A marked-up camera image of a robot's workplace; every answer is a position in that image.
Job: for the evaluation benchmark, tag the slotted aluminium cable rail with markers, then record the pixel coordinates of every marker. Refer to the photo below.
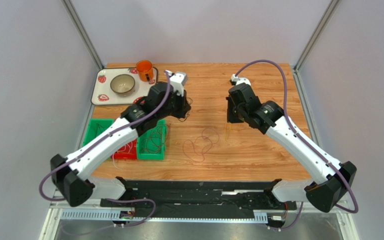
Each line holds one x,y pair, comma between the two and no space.
118,216

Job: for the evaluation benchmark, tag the left aluminium frame post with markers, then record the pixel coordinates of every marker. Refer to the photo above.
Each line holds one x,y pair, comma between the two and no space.
76,20

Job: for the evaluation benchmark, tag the red plastic bin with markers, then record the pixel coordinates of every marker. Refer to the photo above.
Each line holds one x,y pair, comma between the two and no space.
127,152

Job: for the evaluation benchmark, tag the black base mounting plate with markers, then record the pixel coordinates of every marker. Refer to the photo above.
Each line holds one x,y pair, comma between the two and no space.
198,199

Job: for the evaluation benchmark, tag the left green plastic bin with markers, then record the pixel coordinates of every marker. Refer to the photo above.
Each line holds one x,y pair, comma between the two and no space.
96,126

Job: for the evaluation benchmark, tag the right aluminium frame post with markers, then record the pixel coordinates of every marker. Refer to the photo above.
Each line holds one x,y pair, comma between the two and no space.
320,27

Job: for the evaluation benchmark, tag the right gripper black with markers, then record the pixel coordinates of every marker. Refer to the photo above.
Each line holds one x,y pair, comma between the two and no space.
233,108

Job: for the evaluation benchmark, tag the green plastic bin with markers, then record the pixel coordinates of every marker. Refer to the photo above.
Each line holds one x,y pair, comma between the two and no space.
152,144
96,126

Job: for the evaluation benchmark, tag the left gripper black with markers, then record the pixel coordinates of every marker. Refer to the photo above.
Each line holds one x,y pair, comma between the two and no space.
184,106

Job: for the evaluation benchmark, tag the right green plastic bin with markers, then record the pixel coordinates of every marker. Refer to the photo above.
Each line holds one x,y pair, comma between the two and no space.
152,144

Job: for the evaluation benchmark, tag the beige ceramic bowl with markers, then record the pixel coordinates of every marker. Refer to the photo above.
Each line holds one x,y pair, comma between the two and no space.
123,85

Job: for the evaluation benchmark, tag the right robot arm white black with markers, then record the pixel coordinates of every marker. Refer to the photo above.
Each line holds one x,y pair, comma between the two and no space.
329,176

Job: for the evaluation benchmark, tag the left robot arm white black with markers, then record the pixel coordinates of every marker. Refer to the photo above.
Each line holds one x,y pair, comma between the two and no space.
71,174

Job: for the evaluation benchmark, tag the orange mug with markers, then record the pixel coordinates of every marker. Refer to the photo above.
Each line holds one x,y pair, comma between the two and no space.
145,70

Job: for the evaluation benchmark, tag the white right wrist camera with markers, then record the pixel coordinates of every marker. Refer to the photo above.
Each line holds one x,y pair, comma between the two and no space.
237,80

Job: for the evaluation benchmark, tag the strawberry pattern white tray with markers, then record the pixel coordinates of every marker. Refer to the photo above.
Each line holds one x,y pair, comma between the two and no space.
103,95

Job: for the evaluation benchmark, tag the aluminium frame post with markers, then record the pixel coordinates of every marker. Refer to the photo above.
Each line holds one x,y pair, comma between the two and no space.
76,20
320,27

